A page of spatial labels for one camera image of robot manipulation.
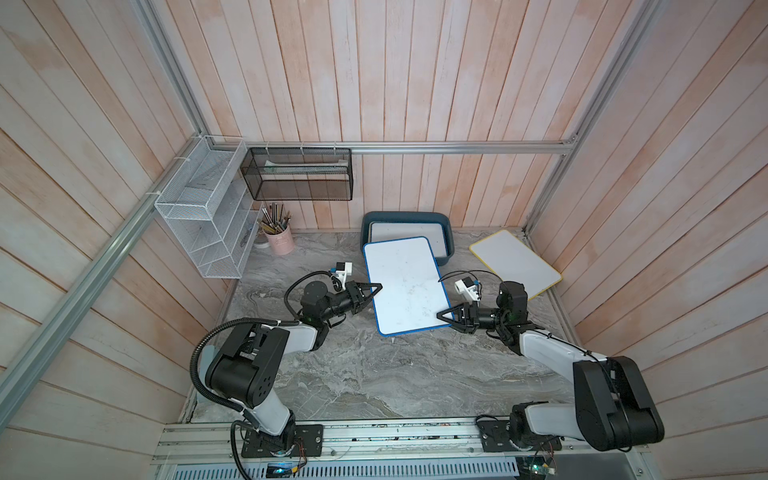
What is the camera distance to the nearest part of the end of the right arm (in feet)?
2.22

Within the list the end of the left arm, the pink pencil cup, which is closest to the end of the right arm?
the end of the left arm

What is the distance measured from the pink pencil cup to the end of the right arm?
64 cm

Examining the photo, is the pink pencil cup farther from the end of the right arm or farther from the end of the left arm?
the end of the right arm

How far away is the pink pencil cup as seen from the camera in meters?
1.08

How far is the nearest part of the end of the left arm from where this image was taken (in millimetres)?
711

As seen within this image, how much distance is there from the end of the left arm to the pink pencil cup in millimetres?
415
